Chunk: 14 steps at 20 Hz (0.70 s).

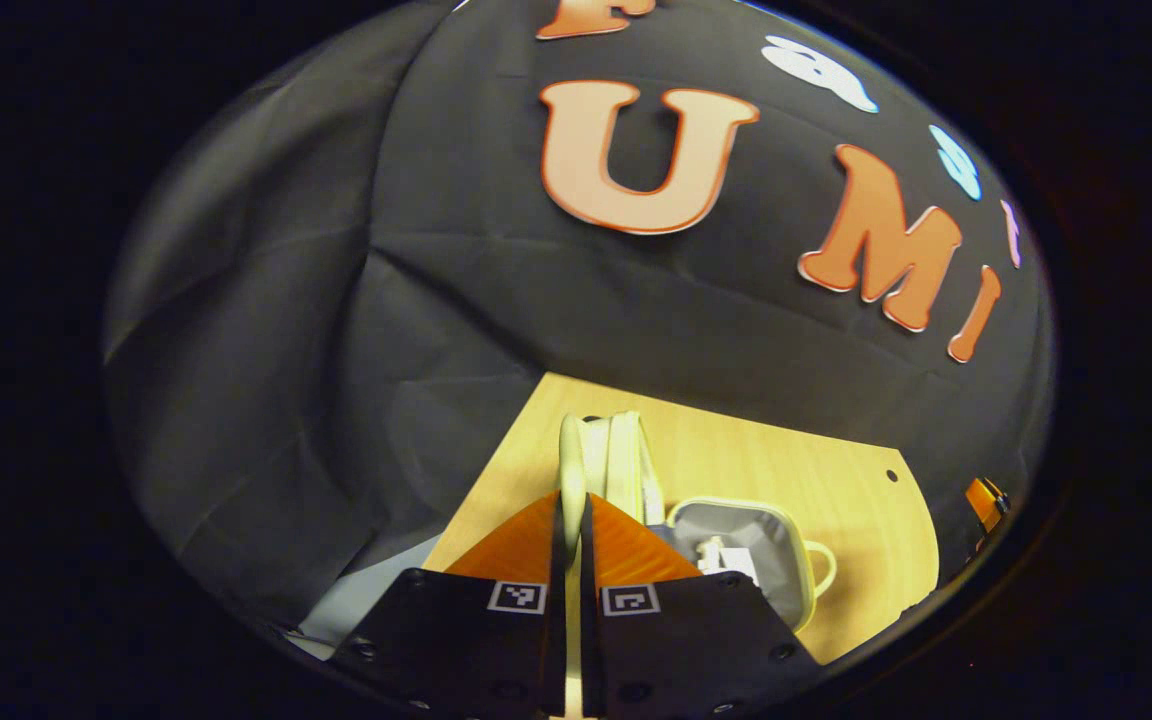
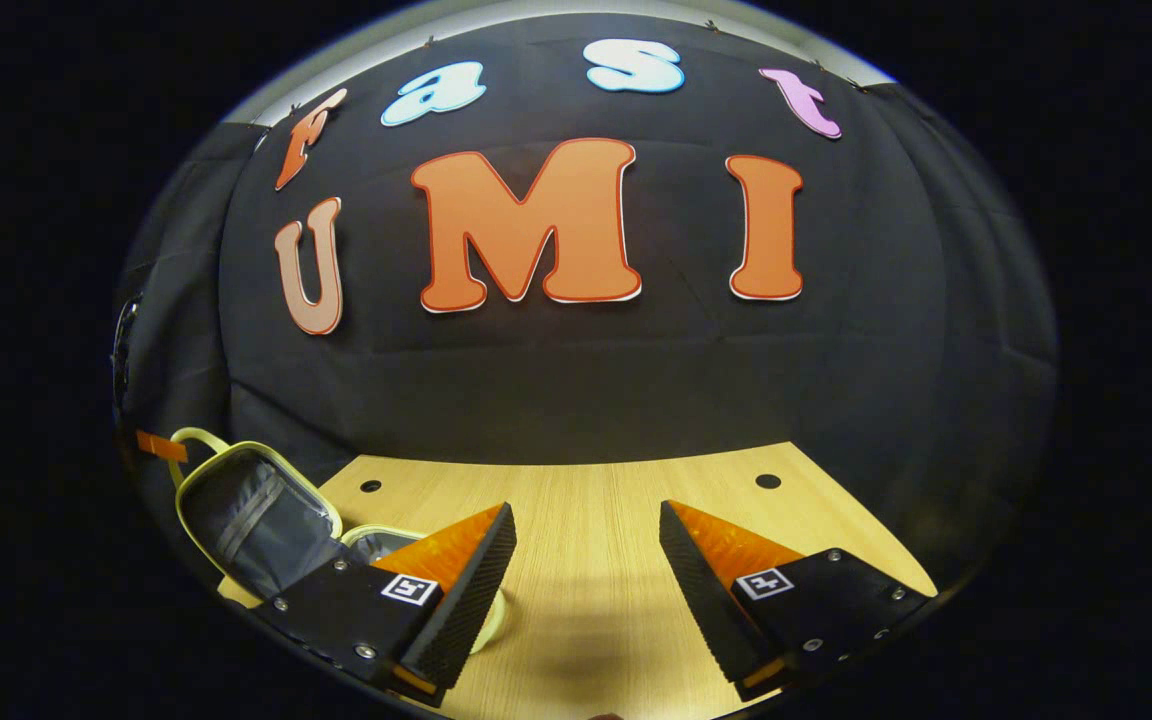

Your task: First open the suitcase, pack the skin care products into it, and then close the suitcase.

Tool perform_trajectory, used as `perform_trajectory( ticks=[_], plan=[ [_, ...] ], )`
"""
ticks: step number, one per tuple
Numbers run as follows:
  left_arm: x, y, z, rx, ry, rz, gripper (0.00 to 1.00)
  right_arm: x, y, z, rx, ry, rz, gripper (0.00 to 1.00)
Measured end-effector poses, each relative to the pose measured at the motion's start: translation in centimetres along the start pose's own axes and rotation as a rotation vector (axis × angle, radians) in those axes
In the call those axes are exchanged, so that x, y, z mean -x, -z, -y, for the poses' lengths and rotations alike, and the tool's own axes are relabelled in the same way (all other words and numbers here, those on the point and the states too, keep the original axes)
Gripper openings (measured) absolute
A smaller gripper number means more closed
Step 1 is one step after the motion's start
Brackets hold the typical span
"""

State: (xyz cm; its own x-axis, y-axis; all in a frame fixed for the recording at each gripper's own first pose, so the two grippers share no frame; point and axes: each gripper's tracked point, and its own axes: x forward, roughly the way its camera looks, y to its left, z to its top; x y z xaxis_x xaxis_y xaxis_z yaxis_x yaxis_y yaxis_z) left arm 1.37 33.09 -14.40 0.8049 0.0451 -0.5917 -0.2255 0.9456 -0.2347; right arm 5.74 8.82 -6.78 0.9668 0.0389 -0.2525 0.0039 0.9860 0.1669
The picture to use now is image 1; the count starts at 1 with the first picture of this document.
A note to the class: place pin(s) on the white pump bottle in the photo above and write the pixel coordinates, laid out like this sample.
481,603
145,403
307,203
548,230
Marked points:
726,560

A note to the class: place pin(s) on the black backdrop cloth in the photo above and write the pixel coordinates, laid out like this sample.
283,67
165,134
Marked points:
336,350

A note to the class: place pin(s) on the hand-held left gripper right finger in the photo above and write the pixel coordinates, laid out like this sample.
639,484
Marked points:
591,650

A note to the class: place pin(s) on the pale yellow small suitcase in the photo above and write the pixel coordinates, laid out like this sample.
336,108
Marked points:
781,570

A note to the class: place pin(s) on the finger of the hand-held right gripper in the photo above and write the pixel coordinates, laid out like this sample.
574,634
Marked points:
984,505

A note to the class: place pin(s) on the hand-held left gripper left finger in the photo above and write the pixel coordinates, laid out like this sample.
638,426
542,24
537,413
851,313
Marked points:
557,640

